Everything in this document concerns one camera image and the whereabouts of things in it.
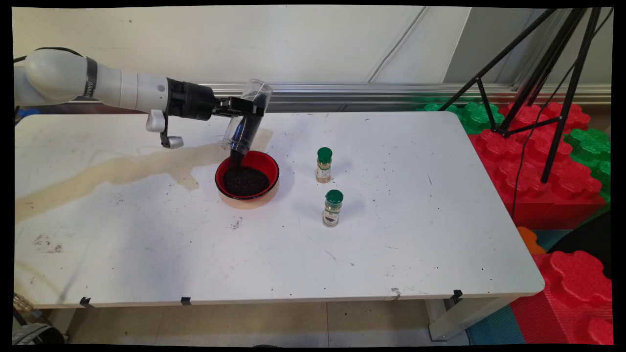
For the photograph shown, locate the green-capped spice bottle dark contents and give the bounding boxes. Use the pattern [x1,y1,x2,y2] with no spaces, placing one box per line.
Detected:
[322,189,344,228]

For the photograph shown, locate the red foam building block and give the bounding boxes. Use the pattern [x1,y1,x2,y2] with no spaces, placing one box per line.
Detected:
[467,101,607,230]
[511,250,614,345]

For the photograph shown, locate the grey round object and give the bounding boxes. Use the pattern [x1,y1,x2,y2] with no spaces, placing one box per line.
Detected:
[12,323,64,345]

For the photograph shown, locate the aluminium rail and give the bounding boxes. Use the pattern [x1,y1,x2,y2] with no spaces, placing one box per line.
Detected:
[73,82,612,114]

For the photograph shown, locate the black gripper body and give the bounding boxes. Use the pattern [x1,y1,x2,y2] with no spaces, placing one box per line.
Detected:
[166,77,221,122]

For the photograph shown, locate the teal floor mat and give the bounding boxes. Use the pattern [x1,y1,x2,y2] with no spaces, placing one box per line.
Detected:
[467,229,573,345]

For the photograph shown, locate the black tripod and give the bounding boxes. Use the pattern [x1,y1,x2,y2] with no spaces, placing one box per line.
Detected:
[438,7,602,184]

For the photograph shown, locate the black cable with brass connector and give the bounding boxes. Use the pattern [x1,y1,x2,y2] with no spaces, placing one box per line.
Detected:
[14,292,44,318]

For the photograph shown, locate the clear plastic jar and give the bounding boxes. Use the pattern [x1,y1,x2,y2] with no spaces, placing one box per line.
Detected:
[221,78,273,153]

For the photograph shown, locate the thin black tripod cable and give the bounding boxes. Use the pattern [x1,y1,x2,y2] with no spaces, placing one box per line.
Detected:
[509,10,614,218]

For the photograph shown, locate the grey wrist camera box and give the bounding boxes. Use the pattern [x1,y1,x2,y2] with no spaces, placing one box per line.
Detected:
[146,110,184,150]

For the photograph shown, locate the green foam building block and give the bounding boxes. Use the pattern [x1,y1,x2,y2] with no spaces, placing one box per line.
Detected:
[416,102,504,135]
[562,128,612,203]

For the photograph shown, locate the green-capped spice bottle pale contents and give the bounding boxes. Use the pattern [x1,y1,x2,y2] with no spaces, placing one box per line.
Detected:
[315,147,333,184]

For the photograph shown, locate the red bowl with black seeds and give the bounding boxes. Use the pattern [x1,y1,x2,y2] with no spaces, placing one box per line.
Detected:
[215,150,280,210]

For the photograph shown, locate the black camera cable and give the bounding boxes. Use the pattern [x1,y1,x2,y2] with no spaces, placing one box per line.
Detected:
[14,46,85,64]

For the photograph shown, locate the white table leg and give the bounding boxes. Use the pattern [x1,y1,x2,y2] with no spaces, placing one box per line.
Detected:
[425,295,519,341]

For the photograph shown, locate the orange foam piece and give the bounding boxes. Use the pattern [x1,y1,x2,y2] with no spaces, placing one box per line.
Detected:
[517,226,546,255]

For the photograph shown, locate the white wall cable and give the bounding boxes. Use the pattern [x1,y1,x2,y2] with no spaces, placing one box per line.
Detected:
[367,6,428,83]

